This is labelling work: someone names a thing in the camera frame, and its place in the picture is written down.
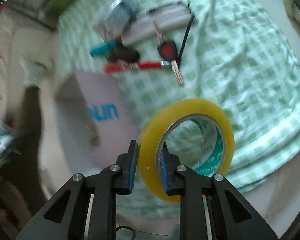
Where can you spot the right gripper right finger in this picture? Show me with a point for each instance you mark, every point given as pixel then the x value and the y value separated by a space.
pixel 210 206

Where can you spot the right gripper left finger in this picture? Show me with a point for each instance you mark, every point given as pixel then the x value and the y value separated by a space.
pixel 85 199

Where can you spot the cardboard box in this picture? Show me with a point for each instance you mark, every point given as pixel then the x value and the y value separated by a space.
pixel 95 126

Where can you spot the yellow packing tape roll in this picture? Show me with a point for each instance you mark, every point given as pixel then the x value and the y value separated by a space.
pixel 195 130

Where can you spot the red pen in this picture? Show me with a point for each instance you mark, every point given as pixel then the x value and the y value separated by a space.
pixel 125 66

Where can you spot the black oval fob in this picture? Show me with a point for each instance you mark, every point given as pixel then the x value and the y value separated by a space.
pixel 122 53

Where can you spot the red black car key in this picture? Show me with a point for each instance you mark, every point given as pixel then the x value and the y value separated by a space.
pixel 167 49

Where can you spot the white blue labelled bottle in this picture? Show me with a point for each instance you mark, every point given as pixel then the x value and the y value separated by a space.
pixel 111 21

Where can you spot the person left leg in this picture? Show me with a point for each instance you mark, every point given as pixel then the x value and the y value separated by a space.
pixel 24 170

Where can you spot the green slipper with sock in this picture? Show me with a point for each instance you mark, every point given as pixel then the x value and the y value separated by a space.
pixel 36 71

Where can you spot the green checkered cloth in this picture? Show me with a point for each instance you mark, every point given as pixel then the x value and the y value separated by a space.
pixel 236 56

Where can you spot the white power bank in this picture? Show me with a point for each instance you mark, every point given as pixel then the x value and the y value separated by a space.
pixel 164 18

